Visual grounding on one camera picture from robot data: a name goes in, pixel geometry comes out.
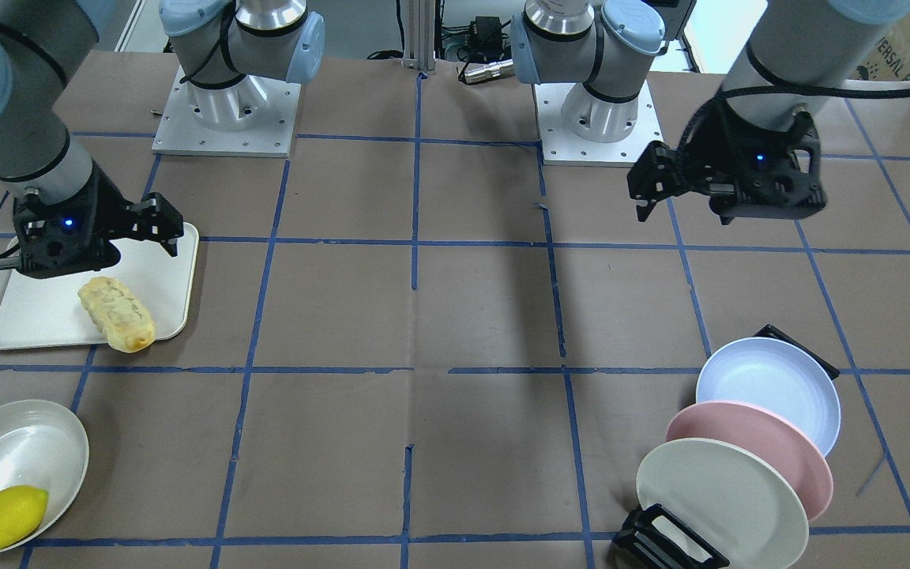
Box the black dish rack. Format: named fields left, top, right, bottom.
left=613, top=325, right=836, bottom=568

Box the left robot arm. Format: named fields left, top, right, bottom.
left=627, top=1, right=910, bottom=224

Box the yellow lemon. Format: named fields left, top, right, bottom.
left=0, top=485, right=50, bottom=550

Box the black power adapter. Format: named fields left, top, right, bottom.
left=470, top=16, right=503, bottom=51

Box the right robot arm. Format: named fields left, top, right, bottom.
left=0, top=1, right=184, bottom=280

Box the cream plate in rack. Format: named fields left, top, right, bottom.
left=636, top=437, right=809, bottom=568

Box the yellow bread piece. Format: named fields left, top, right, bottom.
left=78, top=277, right=156, bottom=353

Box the pink plate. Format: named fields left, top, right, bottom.
left=667, top=400, right=834, bottom=521

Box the blue plate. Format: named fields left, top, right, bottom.
left=694, top=337, right=842, bottom=456

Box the aluminium frame post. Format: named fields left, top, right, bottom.
left=398, top=0, right=439, bottom=76

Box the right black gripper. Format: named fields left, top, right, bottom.
left=11, top=164, right=184, bottom=280

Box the white tray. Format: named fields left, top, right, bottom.
left=0, top=222, right=200, bottom=350

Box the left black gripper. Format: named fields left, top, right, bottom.
left=627, top=100, right=827, bottom=226

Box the cream plate with lemon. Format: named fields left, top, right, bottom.
left=0, top=399, right=89, bottom=553

